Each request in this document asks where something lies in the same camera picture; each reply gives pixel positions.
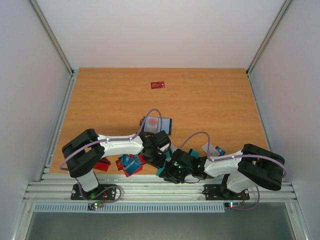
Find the blue leather card holder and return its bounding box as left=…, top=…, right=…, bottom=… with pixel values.
left=139, top=116, right=173, bottom=136

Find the red striped card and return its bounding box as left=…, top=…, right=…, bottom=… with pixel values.
left=147, top=118, right=158, bottom=129
left=93, top=158, right=111, bottom=172

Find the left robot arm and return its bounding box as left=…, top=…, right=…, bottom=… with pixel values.
left=59, top=128, right=171, bottom=199

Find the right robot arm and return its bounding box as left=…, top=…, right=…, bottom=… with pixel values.
left=159, top=143, right=286, bottom=200

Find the blue card pile centre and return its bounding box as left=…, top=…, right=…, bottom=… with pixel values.
left=115, top=154, right=146, bottom=177

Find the teal striped card pair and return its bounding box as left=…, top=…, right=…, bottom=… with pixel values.
left=188, top=148, right=200, bottom=159

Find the white floral card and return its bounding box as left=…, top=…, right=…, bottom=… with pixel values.
left=201, top=143, right=220, bottom=157

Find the blue card right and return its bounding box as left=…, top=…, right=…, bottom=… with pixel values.
left=215, top=146, right=226, bottom=156

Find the lone red card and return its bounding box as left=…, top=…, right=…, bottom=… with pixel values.
left=150, top=81, right=165, bottom=90

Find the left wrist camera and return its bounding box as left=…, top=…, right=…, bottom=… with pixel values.
left=160, top=142, right=171, bottom=152

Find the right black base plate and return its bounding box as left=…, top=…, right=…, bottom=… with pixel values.
left=202, top=184, right=250, bottom=201

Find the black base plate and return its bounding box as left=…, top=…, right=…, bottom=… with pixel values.
left=202, top=184, right=250, bottom=201
left=70, top=184, right=118, bottom=201

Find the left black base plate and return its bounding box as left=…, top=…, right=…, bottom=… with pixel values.
left=70, top=184, right=118, bottom=201

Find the grey slotted cable duct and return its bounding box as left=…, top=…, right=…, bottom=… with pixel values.
left=33, top=202, right=225, bottom=214

